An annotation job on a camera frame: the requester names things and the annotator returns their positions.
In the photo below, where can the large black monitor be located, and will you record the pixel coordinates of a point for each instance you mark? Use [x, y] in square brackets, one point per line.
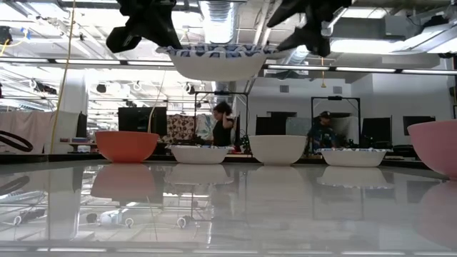
[137, 119]

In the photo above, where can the narrow black panel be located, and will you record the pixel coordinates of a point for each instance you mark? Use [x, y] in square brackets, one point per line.
[81, 125]

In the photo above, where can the long ceiling light strip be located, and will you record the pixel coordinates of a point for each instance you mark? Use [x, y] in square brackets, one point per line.
[89, 61]
[364, 69]

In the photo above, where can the person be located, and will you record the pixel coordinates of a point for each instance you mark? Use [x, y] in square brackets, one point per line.
[222, 133]
[321, 135]

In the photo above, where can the silver ventilation duct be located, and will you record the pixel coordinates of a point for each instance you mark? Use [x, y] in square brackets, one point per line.
[218, 21]

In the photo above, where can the brown patterned cloth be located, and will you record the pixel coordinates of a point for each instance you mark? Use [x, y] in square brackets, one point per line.
[180, 128]

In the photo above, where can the grey wall vent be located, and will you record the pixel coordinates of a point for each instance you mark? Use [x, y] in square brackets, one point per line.
[337, 89]
[284, 89]

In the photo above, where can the black cabinet panel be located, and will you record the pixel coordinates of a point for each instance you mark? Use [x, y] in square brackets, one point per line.
[271, 125]

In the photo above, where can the white curtain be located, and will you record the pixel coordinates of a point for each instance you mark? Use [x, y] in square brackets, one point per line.
[28, 130]

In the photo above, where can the plain white bowl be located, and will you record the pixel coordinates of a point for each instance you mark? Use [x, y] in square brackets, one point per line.
[277, 150]

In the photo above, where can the pink plastic bowl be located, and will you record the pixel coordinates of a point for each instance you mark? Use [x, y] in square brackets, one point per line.
[437, 148]

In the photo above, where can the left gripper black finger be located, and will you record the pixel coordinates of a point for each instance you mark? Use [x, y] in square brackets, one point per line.
[164, 30]
[121, 39]

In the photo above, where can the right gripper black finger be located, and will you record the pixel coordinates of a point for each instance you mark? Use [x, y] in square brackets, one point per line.
[291, 16]
[314, 41]

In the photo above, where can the blue patterned paper bowl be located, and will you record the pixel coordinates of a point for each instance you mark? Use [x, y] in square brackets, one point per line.
[351, 157]
[200, 155]
[219, 64]

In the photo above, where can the orange plastic bowl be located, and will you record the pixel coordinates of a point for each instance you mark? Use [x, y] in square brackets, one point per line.
[126, 147]

